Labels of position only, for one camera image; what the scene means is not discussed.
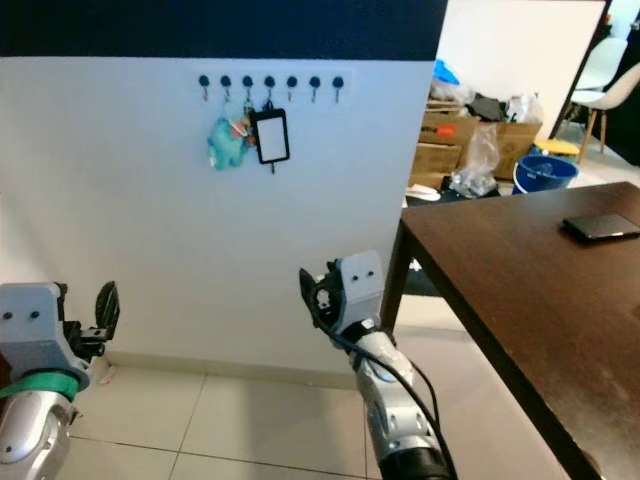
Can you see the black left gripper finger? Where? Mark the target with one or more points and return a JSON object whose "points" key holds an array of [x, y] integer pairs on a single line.
{"points": [[108, 308]]}

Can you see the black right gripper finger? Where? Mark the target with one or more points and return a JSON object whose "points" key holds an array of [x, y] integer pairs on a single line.
{"points": [[317, 298]]}

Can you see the metal key bunch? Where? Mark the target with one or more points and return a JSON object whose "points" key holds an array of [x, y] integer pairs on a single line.
{"points": [[244, 125]]}

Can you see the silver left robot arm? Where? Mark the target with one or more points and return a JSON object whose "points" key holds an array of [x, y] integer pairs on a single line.
{"points": [[30, 440]]}

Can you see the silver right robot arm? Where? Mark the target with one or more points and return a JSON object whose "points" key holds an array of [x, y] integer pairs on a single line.
{"points": [[395, 415]]}

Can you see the white dish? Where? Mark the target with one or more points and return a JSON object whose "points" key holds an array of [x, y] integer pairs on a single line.
{"points": [[423, 193]]}

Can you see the black card holder white insert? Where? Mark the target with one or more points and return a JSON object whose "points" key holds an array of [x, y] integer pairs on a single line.
{"points": [[271, 137]]}

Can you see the dark brown wooden table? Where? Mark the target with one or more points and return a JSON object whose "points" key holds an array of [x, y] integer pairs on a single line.
{"points": [[510, 280]]}

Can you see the clear plastic bag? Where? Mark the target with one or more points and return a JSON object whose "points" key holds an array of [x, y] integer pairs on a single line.
{"points": [[482, 150]]}

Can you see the blue plastic bucket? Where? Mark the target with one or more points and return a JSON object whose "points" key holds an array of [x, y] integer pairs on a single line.
{"points": [[545, 178]]}

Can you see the small black bag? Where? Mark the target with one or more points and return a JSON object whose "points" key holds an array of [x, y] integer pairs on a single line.
{"points": [[488, 108]]}

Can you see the large brown cardboard box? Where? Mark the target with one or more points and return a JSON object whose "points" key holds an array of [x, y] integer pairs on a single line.
{"points": [[520, 135]]}

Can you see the yellow round object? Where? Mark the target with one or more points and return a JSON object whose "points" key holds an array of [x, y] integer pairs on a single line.
{"points": [[556, 147]]}

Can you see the black smartphone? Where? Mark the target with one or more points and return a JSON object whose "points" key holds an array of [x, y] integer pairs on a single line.
{"points": [[600, 227]]}

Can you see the white chair wooden legs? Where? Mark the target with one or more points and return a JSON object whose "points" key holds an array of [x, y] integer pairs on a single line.
{"points": [[615, 100], [600, 60]]}

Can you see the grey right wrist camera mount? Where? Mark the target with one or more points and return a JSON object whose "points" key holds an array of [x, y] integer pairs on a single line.
{"points": [[360, 285]]}

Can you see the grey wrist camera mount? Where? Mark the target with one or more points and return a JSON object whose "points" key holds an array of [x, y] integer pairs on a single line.
{"points": [[360, 285], [32, 325]]}

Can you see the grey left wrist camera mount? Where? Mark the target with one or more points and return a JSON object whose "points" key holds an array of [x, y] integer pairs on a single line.
{"points": [[32, 325]]}

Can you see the black wall hook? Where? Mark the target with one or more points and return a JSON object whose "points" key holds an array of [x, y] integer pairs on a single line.
{"points": [[292, 81], [269, 81], [338, 81], [204, 81], [315, 81], [248, 81], [226, 81]]}

